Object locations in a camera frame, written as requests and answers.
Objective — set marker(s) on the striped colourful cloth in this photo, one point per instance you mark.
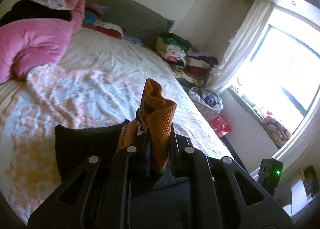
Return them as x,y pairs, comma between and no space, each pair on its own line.
93,12

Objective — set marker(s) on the peach floral bedspread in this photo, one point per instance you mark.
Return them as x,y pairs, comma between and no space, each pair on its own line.
98,83

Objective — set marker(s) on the window with dark frame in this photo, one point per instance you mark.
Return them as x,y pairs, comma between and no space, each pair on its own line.
281,77

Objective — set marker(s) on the cream curtain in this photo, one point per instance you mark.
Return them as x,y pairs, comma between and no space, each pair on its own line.
242,44

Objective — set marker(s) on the pink duvet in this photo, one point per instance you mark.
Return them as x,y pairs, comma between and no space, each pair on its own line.
29,43

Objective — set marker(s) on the white bag with clothes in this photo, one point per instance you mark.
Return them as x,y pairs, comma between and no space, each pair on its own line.
206,98

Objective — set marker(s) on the red plastic bag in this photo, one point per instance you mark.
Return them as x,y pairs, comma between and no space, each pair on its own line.
220,126

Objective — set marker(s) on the floral storage box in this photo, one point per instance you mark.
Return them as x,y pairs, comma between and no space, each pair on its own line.
206,111

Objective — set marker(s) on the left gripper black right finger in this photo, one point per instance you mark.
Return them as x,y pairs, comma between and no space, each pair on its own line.
177,144

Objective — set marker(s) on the patterned cloth on windowsill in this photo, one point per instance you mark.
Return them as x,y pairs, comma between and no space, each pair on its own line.
278,131

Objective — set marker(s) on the black orange knit sweater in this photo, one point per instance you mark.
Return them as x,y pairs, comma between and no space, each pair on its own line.
103,171

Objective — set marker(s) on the black garment on duvet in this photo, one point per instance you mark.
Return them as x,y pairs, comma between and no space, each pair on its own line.
26,9

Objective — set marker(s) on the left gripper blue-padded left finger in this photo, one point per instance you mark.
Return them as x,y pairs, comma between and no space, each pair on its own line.
148,156

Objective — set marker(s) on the grey upholstered headboard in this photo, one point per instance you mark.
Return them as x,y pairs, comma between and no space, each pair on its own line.
136,20

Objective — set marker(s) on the red white garment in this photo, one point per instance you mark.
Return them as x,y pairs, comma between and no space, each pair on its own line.
106,28

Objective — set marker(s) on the pile of folded clothes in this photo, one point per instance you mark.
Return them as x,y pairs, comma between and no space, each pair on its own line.
190,64

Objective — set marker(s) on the black device with green light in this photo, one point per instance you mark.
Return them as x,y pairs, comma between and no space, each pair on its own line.
269,174

